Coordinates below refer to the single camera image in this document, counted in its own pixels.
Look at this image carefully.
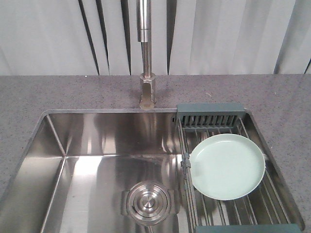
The steel gooseneck faucet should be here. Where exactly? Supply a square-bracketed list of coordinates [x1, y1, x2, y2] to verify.
[136, 0, 156, 110]

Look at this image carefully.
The light green round plate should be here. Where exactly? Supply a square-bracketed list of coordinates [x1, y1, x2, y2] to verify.
[190, 133, 265, 200]

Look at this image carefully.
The grey steel drying rack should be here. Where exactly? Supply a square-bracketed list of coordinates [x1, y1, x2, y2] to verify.
[176, 103, 305, 233]

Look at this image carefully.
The stainless steel sink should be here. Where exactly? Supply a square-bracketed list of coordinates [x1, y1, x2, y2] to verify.
[0, 109, 190, 233]

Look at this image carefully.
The steel sink drain plug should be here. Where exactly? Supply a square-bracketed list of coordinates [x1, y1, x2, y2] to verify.
[121, 180, 176, 227]

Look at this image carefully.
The white pleated curtain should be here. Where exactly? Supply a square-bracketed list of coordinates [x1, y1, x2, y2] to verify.
[0, 0, 311, 75]

